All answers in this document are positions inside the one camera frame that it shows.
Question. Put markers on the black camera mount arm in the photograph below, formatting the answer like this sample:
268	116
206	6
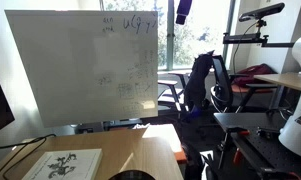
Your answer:
245	38

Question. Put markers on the crumpled white paper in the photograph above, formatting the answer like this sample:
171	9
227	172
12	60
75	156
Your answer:
140	126

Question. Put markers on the grey window mullion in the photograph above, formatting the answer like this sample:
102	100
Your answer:
170	33

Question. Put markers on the large white whiteboard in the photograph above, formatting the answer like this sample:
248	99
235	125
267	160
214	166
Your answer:
73	66

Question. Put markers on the dark red bag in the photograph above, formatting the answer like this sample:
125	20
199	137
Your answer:
255	71

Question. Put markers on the purple hanging cloth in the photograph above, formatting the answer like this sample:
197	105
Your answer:
183	10

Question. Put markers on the black patterned bowl white inside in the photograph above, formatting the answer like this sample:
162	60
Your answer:
131	175

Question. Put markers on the black office chair orange seat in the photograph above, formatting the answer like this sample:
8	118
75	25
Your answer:
223	83

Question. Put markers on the black perforated robot table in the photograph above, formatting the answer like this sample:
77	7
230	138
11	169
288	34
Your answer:
266	146

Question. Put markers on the white book with black drawing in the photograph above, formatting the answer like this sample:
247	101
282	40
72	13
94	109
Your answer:
66	165

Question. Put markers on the black bar camera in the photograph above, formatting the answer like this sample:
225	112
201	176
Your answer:
261	12

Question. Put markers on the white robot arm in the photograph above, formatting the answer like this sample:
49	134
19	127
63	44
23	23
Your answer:
298	133

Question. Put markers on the black jacket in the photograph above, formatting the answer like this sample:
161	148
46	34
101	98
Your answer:
196	83

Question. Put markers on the light wooden desk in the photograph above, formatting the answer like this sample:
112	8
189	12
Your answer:
283	80

